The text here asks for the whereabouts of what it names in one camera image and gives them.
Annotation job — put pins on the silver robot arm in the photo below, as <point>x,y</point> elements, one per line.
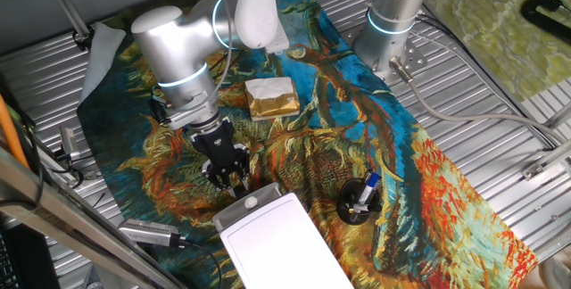
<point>178,52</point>

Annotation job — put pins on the black desktop device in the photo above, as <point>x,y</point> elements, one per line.
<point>27,258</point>

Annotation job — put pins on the grey tripod pole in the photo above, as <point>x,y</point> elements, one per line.
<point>64,1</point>

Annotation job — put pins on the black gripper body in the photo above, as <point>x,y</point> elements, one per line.
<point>216,144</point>

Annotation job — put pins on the grey shoe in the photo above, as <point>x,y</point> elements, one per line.
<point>557,275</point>

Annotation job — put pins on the black pen holder cup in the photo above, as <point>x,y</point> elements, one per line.
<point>345,208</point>

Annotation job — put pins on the green patterned mat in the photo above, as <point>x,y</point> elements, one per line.
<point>482,12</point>

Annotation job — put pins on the small black object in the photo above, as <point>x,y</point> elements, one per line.
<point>542,18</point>

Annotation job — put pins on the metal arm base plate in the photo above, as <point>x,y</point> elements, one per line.
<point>412,57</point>

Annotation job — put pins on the sunflower painting cloth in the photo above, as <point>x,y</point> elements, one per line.
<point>312,155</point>

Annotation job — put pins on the aluminium profile rail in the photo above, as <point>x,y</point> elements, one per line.
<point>548,159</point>
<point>560,117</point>

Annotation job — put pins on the gold tissue box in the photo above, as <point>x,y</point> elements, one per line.
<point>272,99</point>

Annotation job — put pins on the white plastic tray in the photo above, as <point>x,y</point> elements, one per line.
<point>285,249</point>

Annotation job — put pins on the metal frame beam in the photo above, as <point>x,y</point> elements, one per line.
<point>67,217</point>

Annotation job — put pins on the long silver camera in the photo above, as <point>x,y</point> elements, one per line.
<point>147,233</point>

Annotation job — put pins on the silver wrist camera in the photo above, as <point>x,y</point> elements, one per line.
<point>192,117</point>

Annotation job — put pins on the blue capped marker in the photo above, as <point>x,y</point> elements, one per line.
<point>368,191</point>

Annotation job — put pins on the black pen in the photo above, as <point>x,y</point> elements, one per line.
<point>366,209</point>

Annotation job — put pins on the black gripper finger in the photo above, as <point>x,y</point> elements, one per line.
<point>242,164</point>
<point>218,175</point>

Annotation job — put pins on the white power strip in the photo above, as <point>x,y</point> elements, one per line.
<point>281,41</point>

